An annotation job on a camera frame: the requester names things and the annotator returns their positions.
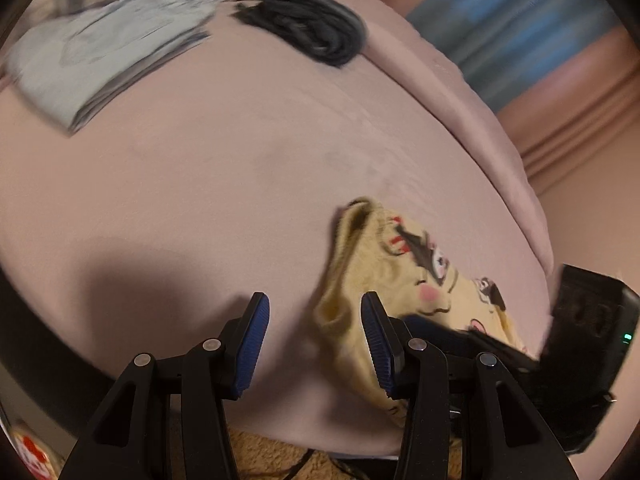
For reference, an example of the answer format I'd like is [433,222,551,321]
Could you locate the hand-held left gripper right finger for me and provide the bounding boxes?
[361,291,576,480]

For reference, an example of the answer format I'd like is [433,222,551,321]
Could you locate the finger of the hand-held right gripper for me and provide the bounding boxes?
[400,314,545,376]

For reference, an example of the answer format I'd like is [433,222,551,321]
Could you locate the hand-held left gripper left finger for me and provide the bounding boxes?
[60,291,271,480]

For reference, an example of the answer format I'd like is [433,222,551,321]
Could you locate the yellow cartoon print pants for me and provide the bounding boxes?
[314,198,532,429]

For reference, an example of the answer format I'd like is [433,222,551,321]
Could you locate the folded dark pants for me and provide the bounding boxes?
[233,0,369,67]

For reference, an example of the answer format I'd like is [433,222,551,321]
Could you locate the yellow shaggy rug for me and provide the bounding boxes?
[169,427,463,480]

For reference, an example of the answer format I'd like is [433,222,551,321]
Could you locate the bed with pink sheet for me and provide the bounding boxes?
[0,5,553,461]

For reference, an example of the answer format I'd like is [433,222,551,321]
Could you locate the red and white sticker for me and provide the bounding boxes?
[14,421,57,478]

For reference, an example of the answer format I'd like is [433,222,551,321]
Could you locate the pink duvet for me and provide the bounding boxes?
[215,0,554,281]

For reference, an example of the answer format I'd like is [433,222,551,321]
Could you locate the folded light blue jeans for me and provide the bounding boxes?
[4,0,217,134]

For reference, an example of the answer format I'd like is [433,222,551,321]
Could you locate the pink and blue curtain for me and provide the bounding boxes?
[350,0,640,196]

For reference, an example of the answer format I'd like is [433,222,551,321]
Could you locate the black cable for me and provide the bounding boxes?
[277,449,361,480]

